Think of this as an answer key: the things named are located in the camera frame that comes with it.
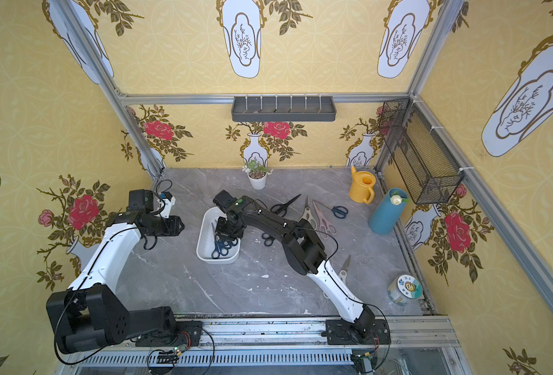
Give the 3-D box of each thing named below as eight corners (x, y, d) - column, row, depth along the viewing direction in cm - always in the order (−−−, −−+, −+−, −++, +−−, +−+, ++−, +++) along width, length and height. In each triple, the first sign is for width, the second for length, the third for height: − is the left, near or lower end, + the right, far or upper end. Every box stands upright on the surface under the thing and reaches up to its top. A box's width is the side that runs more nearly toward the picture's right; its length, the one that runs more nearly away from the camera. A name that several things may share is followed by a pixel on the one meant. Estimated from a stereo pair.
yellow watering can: (347, 204, 109) (353, 187, 100) (349, 183, 118) (355, 165, 109) (368, 208, 108) (376, 191, 99) (368, 186, 116) (375, 169, 107)
